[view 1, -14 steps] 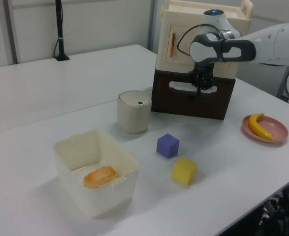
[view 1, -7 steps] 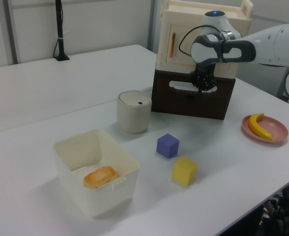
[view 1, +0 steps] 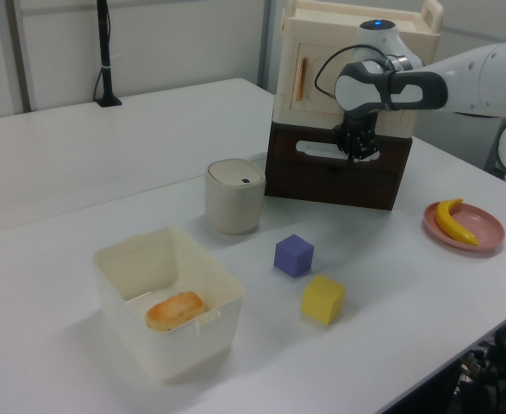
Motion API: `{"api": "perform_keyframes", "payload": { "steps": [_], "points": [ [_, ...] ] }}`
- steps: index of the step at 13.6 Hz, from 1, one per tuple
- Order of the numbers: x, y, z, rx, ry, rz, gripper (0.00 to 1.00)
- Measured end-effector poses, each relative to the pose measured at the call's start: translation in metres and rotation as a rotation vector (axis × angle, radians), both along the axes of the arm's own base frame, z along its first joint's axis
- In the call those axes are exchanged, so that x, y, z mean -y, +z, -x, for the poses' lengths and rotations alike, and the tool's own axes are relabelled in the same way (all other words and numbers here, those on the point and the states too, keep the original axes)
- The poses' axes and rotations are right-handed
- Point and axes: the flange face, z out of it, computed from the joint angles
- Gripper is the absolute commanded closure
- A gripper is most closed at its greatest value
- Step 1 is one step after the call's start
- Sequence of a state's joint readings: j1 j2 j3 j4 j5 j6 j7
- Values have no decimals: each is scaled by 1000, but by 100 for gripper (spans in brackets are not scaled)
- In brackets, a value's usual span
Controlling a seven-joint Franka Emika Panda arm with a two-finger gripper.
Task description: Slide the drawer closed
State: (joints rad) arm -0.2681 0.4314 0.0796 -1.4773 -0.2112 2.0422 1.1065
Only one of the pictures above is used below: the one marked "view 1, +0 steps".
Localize purple cube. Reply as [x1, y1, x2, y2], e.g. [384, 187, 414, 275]
[273, 234, 315, 279]

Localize white plastic storage box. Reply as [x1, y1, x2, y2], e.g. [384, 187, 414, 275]
[92, 227, 246, 383]

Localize toasted bread loaf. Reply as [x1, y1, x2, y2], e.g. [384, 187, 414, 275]
[145, 291, 205, 332]

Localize brown drawer with white handle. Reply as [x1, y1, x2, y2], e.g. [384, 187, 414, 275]
[267, 124, 412, 173]

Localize cream tray with handles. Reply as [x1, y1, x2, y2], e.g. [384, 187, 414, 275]
[282, 0, 444, 36]

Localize yellow cube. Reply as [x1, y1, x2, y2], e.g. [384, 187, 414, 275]
[301, 273, 347, 325]

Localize yellow banana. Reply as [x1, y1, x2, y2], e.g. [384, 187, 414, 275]
[434, 198, 480, 246]

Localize small beige trash bin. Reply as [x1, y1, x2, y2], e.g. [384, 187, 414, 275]
[203, 158, 266, 235]

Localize dark brown drawer cabinet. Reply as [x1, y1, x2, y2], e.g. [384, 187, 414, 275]
[264, 122, 413, 212]

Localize orange cupboard door handle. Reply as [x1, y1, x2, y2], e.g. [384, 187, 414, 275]
[297, 58, 309, 101]

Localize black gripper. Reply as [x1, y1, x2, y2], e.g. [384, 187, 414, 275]
[332, 112, 382, 169]

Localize black pole stand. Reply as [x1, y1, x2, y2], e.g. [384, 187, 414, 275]
[93, 0, 122, 108]

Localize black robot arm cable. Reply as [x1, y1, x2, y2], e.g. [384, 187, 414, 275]
[315, 45, 392, 98]

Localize cream plastic cupboard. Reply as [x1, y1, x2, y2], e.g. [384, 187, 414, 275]
[272, 0, 444, 138]

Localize pink plate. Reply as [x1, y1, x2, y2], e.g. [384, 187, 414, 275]
[422, 201, 506, 256]

